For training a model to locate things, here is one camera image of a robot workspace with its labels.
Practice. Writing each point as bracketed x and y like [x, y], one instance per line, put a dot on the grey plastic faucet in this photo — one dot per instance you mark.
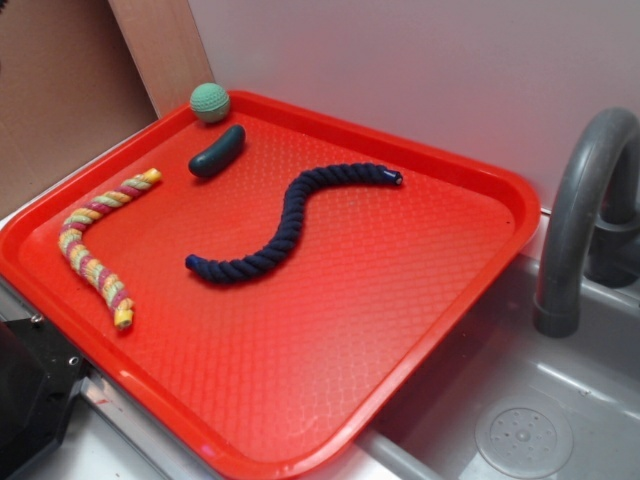
[593, 230]

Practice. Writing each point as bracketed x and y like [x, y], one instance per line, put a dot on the red plastic tray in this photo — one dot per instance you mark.
[271, 378]

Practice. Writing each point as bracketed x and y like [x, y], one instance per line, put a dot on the wooden board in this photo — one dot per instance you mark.
[166, 47]

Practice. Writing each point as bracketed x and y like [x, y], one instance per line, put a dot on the grey plastic toy sink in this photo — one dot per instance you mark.
[499, 400]

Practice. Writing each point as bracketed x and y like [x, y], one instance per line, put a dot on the dark green toy cucumber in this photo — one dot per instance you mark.
[220, 154]

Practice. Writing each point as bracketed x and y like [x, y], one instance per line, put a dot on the green dimpled ball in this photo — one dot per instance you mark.
[210, 102]

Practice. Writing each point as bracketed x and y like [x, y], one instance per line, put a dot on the brown cardboard panel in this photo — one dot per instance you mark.
[69, 92]

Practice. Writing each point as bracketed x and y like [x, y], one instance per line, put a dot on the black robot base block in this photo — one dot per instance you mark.
[41, 376]

